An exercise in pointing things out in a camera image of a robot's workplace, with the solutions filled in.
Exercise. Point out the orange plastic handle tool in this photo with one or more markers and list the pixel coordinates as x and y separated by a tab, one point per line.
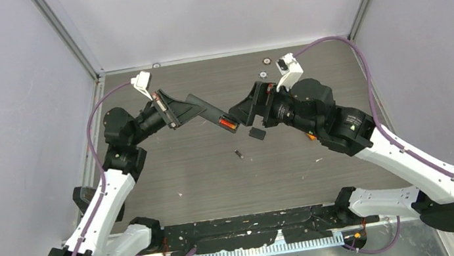
310	136

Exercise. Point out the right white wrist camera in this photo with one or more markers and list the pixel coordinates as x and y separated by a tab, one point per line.
290	71

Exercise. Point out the red ringed table screw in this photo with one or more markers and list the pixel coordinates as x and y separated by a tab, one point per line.
266	61

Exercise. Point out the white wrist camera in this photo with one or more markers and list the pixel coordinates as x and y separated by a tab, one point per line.
290	71
141	83

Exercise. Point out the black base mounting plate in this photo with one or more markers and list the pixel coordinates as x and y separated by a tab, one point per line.
257	230

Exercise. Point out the black remote control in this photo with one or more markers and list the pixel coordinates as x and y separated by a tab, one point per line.
212	113

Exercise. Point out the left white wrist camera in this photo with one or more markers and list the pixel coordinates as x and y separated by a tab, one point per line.
141	83

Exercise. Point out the black battery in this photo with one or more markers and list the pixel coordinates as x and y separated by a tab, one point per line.
239	154

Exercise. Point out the black battery compartment cover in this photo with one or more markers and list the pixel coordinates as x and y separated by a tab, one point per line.
256	133

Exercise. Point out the dark clear plastic box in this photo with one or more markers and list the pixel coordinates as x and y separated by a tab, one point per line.
82	196

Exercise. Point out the silver table screw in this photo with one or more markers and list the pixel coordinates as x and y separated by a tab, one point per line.
263	75

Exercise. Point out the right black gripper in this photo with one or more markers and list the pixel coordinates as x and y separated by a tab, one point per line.
260	101

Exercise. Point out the ribbed aluminium front rail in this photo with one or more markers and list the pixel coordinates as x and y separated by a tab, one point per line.
336	239

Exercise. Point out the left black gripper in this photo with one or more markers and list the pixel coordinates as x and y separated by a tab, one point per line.
178	112

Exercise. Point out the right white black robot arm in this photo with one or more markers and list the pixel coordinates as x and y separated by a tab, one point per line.
309	107

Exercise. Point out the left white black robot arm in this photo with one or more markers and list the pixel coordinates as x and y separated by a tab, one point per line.
119	173

